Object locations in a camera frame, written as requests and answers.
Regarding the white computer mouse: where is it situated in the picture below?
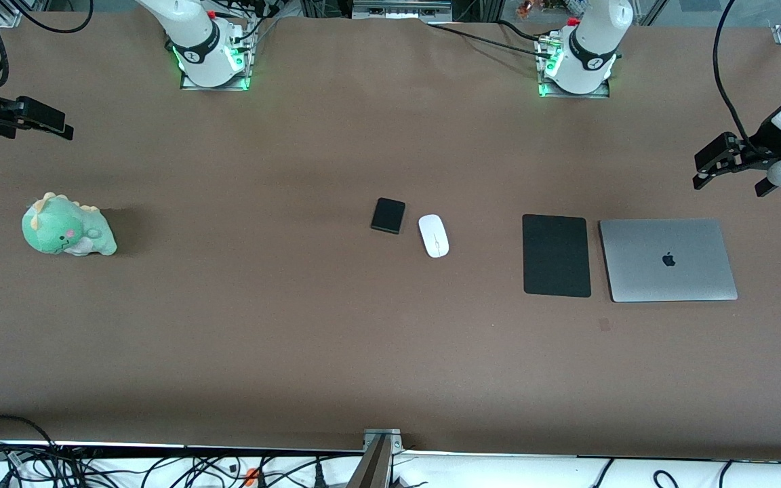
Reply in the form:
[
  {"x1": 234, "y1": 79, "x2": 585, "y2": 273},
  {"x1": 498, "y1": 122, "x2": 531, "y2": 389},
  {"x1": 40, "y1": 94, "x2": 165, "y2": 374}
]
[{"x1": 418, "y1": 213, "x2": 450, "y2": 259}]

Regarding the small black phone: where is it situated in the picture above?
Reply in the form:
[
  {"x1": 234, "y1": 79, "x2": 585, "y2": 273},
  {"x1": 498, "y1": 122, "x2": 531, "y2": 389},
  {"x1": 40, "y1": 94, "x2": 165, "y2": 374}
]
[{"x1": 371, "y1": 197, "x2": 407, "y2": 236}]

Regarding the black mouse pad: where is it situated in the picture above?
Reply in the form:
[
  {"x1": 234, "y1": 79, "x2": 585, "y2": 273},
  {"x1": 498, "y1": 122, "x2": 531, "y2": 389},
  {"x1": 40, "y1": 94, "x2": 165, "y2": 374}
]
[{"x1": 522, "y1": 214, "x2": 593, "y2": 298}]

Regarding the silver laptop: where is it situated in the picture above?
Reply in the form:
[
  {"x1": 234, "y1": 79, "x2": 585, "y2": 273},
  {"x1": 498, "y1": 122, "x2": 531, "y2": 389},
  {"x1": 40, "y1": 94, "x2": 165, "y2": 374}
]
[{"x1": 599, "y1": 218, "x2": 739, "y2": 303}]

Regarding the green dinosaur plush toy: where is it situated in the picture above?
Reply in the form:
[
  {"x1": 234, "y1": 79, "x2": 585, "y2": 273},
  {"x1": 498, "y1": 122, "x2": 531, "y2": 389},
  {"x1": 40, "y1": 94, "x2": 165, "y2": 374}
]
[{"x1": 22, "y1": 192, "x2": 118, "y2": 257}]

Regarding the black hanging cable loop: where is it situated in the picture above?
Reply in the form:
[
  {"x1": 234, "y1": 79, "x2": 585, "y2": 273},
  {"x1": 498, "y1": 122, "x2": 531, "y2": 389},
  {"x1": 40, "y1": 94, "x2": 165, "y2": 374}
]
[{"x1": 21, "y1": 0, "x2": 95, "y2": 35}]

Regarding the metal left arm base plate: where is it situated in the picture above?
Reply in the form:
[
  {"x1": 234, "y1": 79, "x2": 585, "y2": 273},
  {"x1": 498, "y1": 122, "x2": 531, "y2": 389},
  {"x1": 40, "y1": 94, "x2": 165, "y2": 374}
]
[{"x1": 537, "y1": 34, "x2": 612, "y2": 100}]

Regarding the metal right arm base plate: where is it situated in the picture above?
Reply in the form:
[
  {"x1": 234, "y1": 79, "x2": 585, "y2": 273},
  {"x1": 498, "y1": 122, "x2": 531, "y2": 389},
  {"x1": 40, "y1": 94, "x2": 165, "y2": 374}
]
[{"x1": 180, "y1": 19, "x2": 252, "y2": 92}]

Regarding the black cable across table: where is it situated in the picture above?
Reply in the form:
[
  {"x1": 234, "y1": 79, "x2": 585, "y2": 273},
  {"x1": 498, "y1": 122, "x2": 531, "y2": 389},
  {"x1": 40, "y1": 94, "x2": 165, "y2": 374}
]
[{"x1": 428, "y1": 23, "x2": 557, "y2": 58}]

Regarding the black looped floor cable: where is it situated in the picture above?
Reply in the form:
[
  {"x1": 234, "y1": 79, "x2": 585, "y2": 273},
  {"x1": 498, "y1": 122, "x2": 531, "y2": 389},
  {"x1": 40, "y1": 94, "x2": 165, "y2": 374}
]
[{"x1": 0, "y1": 414, "x2": 60, "y2": 488}]

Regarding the aluminium frame rail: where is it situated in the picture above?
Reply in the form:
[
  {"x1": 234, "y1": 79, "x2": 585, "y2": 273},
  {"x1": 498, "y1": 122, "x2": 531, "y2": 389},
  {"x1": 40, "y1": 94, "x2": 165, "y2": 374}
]
[{"x1": 351, "y1": 0, "x2": 454, "y2": 20}]

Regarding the metal table edge bracket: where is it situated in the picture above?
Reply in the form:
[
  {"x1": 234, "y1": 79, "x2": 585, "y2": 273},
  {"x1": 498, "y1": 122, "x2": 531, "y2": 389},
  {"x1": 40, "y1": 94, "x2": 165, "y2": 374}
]
[{"x1": 348, "y1": 428, "x2": 405, "y2": 488}]

